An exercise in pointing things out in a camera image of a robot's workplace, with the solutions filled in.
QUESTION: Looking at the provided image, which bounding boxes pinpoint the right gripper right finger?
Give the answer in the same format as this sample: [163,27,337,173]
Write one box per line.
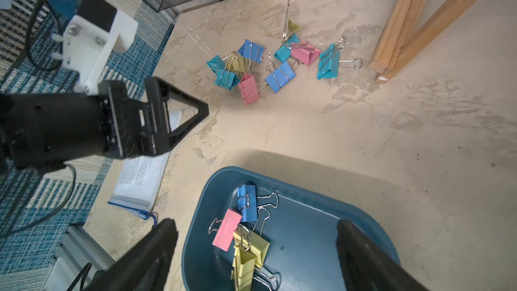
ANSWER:
[336,220,426,290]

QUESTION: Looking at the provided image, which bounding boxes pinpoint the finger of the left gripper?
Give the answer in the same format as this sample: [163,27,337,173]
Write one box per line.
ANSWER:
[133,78,209,157]

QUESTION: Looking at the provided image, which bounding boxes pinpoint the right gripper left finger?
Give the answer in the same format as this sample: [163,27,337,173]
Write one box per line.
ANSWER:
[86,218,179,290]

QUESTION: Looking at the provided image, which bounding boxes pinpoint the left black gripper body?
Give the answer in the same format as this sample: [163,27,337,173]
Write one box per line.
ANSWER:
[0,79,134,171]

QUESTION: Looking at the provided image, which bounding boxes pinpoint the teal plastic storage box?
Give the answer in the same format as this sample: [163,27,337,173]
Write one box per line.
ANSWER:
[182,167,400,290]

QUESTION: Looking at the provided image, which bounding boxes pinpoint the pink binder clip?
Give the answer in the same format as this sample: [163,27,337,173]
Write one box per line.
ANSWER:
[207,209,242,251]
[289,42,321,65]
[238,73,269,105]

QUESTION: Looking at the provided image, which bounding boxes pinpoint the blue binder clip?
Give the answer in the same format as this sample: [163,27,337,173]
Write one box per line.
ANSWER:
[261,51,304,93]
[238,39,265,71]
[237,185,280,222]

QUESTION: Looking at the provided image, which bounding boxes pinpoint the teal binder clip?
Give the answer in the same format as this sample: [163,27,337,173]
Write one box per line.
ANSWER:
[215,54,239,90]
[207,55,226,74]
[274,34,300,63]
[316,36,363,79]

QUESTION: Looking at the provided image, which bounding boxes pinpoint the olive yellow binder clip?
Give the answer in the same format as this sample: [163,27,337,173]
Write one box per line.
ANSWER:
[282,1,300,40]

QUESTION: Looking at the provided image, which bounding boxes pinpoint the white paper document pouch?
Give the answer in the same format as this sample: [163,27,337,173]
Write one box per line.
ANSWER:
[107,108,184,227]

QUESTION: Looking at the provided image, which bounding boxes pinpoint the wooden easel stand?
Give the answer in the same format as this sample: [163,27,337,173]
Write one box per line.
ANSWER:
[368,0,514,85]

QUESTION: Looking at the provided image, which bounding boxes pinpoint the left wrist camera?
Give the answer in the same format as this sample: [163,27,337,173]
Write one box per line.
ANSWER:
[48,0,138,96]

